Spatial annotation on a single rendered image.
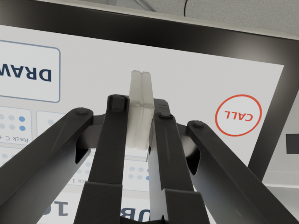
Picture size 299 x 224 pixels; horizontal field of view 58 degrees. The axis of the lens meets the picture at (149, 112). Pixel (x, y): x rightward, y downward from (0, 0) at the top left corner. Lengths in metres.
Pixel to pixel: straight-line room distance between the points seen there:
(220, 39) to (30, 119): 0.17
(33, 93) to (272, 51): 0.20
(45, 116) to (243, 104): 0.17
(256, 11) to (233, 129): 1.63
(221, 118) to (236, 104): 0.02
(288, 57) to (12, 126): 0.24
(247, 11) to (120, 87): 1.66
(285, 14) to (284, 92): 1.68
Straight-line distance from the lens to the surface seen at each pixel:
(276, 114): 0.26
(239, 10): 1.83
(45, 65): 0.23
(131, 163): 0.26
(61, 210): 0.30
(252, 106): 0.25
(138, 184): 0.27
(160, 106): 0.17
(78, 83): 0.23
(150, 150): 0.15
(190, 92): 0.23
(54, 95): 0.24
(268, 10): 1.87
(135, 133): 0.16
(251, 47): 0.23
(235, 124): 0.25
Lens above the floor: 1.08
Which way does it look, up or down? 15 degrees down
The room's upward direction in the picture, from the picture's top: 175 degrees counter-clockwise
